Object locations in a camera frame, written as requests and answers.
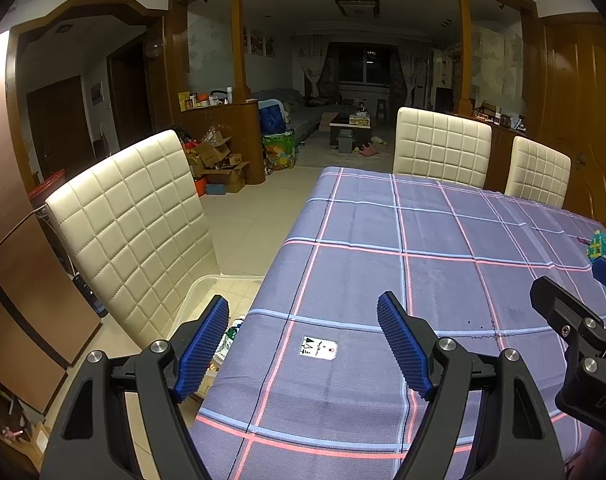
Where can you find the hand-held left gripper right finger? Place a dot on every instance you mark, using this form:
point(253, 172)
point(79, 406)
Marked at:
point(403, 345)

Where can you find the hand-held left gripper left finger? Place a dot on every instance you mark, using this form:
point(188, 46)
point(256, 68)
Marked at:
point(203, 345)

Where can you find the clear plastic bin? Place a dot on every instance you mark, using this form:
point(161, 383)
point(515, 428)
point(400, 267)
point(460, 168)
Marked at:
point(203, 285)

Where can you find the person's right forearm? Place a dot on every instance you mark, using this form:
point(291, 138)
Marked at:
point(603, 457)

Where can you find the beaded tissue box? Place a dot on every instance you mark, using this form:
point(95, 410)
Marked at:
point(603, 246)

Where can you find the white printed label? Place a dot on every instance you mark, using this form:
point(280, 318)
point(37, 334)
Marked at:
point(318, 349)

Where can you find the blue plaid tablecloth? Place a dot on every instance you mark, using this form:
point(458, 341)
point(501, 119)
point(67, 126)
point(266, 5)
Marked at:
point(358, 270)

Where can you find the cream quilted dining chair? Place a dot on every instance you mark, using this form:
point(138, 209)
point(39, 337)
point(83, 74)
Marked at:
point(538, 172)
point(440, 147)
point(133, 230)

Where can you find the wooden double door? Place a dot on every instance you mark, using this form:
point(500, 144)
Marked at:
point(583, 120)

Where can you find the orange bucket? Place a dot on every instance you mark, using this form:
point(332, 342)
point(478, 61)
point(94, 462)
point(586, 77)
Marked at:
point(200, 188)

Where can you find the wooden partition cabinet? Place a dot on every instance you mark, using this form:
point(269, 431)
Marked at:
point(233, 140)
point(498, 155)

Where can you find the pile of cardboard boxes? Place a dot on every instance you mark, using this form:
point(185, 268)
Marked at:
point(218, 165)

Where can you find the brown wooden board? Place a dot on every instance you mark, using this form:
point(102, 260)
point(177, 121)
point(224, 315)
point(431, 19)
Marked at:
point(28, 300)

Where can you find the pink floor toy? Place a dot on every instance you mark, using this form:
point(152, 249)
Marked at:
point(369, 150)

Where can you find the colourful printed bag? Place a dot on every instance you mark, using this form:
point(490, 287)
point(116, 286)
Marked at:
point(279, 152)

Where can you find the grey waste bin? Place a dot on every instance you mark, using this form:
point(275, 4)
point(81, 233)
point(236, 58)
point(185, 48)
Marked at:
point(346, 141)

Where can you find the red plastic crate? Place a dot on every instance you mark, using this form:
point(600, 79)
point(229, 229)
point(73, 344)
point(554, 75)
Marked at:
point(47, 187)

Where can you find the dark coffee table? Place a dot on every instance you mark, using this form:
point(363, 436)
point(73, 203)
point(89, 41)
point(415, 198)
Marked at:
point(350, 120)

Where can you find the blue bag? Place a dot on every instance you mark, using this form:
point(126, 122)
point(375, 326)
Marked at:
point(273, 119)

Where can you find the row of small packages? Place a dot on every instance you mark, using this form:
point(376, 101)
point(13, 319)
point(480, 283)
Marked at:
point(205, 100)

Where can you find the grey sofa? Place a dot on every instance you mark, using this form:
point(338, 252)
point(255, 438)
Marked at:
point(303, 110)

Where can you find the dark wooden door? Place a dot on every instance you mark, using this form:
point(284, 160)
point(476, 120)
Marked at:
point(58, 130)
point(130, 97)

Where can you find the patterned curtain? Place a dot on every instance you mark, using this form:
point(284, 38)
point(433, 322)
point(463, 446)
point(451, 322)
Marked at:
point(412, 72)
point(310, 67)

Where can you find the dark window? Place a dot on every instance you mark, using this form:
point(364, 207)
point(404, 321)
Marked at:
point(368, 65)

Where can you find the rectangular ceiling lamp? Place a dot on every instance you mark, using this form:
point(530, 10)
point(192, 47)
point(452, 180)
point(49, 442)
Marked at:
point(358, 8)

